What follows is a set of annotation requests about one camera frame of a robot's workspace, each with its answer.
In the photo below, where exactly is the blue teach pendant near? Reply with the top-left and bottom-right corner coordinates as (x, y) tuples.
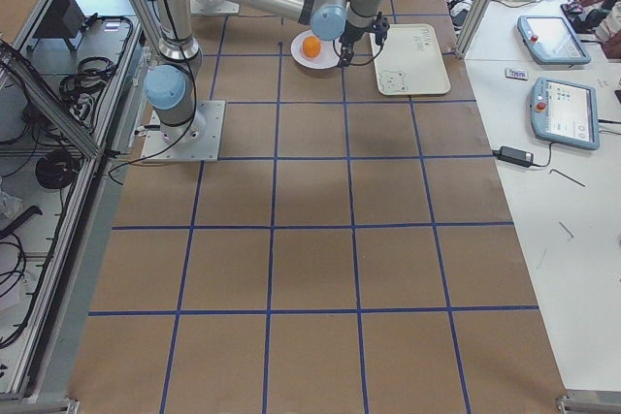
(530, 78), (600, 150)

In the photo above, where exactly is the blue teach pendant far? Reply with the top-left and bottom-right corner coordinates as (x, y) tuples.
(516, 16), (591, 65)

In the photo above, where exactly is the white ceramic plate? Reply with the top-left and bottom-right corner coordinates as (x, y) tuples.
(290, 30), (339, 70)

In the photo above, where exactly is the orange fruit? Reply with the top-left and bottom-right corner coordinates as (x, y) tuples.
(301, 35), (322, 59)

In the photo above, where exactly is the black power brick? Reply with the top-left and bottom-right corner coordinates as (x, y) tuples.
(492, 145), (534, 168)

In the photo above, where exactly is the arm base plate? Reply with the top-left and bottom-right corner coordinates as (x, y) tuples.
(141, 100), (225, 163)
(190, 0), (240, 16)

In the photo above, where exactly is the blue teach pendant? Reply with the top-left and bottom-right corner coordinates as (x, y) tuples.
(516, 16), (591, 65)
(530, 78), (600, 150)

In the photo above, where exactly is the cream bear tray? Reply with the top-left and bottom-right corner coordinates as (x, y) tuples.
(374, 23), (451, 96)

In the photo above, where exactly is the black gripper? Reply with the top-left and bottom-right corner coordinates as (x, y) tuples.
(338, 11), (390, 68)

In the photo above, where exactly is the black cable bundle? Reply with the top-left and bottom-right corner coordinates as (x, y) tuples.
(57, 55), (120, 114)

